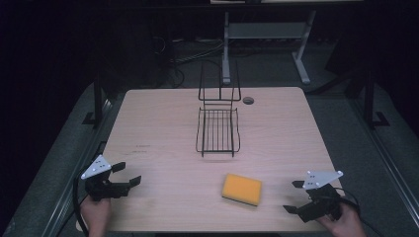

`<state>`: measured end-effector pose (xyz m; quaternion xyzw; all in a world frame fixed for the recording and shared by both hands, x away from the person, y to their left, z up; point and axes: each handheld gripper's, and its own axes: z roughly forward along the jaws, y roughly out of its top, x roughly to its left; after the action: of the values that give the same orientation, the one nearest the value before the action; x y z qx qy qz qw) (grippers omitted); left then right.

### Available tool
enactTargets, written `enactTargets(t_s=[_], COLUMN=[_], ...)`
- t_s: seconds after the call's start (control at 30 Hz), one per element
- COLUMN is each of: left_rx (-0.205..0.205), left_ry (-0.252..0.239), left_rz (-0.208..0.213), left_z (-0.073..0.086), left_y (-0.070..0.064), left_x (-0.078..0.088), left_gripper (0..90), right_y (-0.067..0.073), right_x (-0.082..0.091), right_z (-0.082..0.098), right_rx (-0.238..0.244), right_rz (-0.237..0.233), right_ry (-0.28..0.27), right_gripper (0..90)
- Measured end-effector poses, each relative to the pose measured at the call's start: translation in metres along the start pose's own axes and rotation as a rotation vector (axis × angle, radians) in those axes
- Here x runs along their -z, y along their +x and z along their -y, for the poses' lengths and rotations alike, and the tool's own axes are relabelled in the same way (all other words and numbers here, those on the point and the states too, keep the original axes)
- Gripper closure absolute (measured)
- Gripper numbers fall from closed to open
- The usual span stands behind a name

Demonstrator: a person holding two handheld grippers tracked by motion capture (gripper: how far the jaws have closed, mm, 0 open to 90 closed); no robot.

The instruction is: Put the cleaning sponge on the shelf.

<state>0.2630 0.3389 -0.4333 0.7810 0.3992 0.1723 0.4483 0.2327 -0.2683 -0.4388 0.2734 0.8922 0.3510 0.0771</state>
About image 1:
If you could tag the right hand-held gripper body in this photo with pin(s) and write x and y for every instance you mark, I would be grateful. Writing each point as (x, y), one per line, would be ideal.
(322, 200)

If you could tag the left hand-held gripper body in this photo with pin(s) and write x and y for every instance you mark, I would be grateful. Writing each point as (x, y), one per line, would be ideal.
(99, 188)

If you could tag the yellow sponge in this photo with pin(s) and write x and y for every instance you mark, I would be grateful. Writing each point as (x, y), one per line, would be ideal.
(242, 189)

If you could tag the person's left hand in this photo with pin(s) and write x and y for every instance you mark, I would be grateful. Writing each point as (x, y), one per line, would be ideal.
(97, 215)

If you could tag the person's right hand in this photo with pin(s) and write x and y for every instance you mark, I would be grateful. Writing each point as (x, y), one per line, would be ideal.
(347, 223)

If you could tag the grey metal stand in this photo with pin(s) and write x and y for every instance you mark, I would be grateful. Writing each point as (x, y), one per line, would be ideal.
(267, 30)

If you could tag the aluminium frame rail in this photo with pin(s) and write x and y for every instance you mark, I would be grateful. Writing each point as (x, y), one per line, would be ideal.
(75, 171)
(388, 164)

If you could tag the black upright post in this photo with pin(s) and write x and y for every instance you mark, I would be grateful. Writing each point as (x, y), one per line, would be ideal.
(369, 98)
(98, 98)

